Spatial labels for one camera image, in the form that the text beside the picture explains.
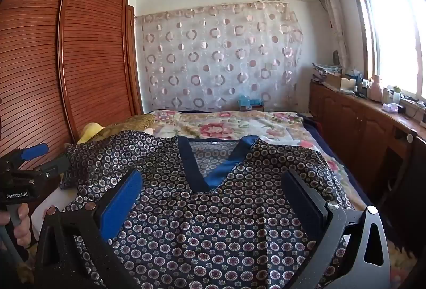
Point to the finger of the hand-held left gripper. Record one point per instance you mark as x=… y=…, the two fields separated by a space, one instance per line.
x=56 y=166
x=33 y=151

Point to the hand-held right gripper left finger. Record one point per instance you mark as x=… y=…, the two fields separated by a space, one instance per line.
x=121 y=205

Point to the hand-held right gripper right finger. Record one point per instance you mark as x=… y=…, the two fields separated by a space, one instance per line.
x=304 y=199

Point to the navy circle-patterned garment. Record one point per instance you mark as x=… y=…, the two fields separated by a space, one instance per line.
x=199 y=225

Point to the person's left hand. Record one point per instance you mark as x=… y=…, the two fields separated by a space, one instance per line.
x=22 y=222

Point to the floral bed blanket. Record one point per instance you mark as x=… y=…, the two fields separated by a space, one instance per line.
x=316 y=132

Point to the wooden sideboard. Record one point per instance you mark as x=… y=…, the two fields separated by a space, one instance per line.
x=349 y=129

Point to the blue tissue box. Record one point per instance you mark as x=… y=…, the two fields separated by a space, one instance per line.
x=249 y=104

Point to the wooden slatted wardrobe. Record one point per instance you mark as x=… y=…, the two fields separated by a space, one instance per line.
x=93 y=59

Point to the cardboard box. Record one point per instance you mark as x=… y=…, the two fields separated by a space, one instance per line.
x=336 y=81

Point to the lilac crumpled bag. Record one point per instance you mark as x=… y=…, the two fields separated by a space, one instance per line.
x=390 y=107

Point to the pink bottle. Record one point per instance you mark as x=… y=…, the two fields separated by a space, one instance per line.
x=375 y=91

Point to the stack of folded cloths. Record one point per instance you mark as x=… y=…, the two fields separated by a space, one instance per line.
x=324 y=71

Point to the small black device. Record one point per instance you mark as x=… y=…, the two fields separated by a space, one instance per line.
x=401 y=109

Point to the white bottle with green cap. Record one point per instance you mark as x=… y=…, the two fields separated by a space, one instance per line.
x=396 y=96

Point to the pale window curtain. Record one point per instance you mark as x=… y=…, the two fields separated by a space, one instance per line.
x=332 y=16

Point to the window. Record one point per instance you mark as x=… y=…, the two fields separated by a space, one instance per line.
x=392 y=26

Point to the sheer circle-patterned wall curtain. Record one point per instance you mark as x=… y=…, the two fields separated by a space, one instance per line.
x=216 y=59

